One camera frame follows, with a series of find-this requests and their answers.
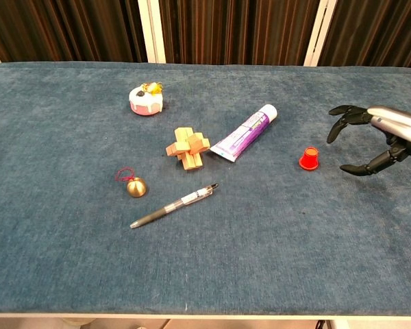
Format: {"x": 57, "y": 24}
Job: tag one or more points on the pink white toy cake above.
{"x": 146, "y": 100}

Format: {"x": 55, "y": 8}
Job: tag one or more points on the purple white toothpaste tube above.
{"x": 244, "y": 135}

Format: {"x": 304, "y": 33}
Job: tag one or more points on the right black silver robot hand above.
{"x": 395, "y": 121}

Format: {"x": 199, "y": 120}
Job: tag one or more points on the small red plastic cup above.
{"x": 309, "y": 159}

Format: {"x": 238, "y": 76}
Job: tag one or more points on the dark striped curtain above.
{"x": 239, "y": 31}

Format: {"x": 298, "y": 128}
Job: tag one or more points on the blue cloth table cover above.
{"x": 205, "y": 192}

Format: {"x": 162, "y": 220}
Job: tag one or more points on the wooden burr puzzle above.
{"x": 188, "y": 147}

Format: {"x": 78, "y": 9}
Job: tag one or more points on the black gel pen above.
{"x": 174, "y": 205}

